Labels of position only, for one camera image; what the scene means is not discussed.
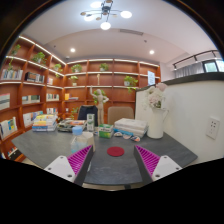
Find black ceiling track rail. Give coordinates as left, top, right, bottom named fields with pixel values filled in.
left=172, top=49, right=219, bottom=71

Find dark chair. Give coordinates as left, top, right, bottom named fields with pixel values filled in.
left=77, top=104, right=99, bottom=127

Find flat round red coaster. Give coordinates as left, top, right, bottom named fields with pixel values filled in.
left=106, top=146, right=126, bottom=158

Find white pitcher vase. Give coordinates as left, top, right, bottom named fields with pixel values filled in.
left=146, top=107, right=170, bottom=140

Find pink and white flowers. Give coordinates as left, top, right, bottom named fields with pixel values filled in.
left=142, top=82, right=168, bottom=110

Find ceiling air vent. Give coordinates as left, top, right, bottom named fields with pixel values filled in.
left=119, top=28, right=144, bottom=36

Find window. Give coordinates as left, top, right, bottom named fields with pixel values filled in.
left=203, top=59, right=224, bottom=74

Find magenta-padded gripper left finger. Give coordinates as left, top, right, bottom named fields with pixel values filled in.
left=43, top=144, right=95, bottom=187

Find grey curtain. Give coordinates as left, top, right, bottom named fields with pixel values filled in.
left=173, top=61, right=205, bottom=79

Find stack of colourful books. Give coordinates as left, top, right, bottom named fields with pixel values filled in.
left=31, top=113, right=58, bottom=133

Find white wall socket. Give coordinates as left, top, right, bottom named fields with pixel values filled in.
left=205, top=116, right=221, bottom=140

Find brown wooden shelf unit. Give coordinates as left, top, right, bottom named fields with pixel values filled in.
left=0, top=34, right=162, bottom=161

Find wooden artist mannequin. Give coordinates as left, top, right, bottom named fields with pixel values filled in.
left=89, top=85, right=110, bottom=126

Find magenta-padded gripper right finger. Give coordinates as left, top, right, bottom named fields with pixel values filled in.
left=133, top=144, right=183, bottom=186

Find beige chair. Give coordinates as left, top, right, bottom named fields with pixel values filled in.
left=106, top=105, right=135, bottom=126

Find stack of dark books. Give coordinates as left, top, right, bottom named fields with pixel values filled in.
left=56, top=119, right=88, bottom=133

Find branched ceiling lamp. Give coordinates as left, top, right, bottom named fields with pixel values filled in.
left=79, top=0, right=133, bottom=31

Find green box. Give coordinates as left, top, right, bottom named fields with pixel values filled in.
left=98, top=123, right=115, bottom=139

